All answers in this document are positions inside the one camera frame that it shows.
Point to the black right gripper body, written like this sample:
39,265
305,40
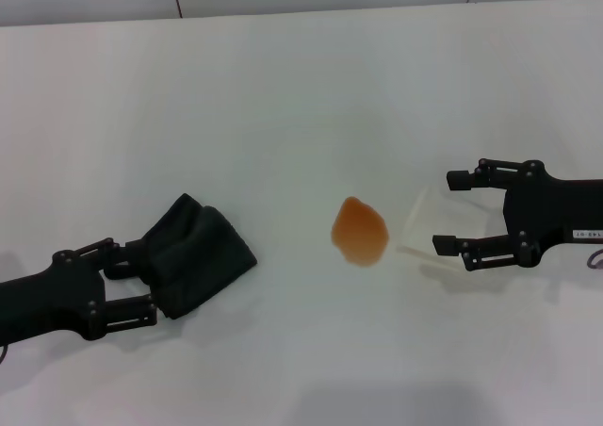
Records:
551,211

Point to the orange-brown liquid stain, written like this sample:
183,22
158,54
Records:
360,233

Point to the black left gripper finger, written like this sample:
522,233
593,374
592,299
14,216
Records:
132,314
106,248

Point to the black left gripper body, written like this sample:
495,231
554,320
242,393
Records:
52,299

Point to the clear plastic cup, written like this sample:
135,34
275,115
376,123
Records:
414,223

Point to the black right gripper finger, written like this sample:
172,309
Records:
490,175
494,252

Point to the dark rag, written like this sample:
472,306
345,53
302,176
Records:
202,251

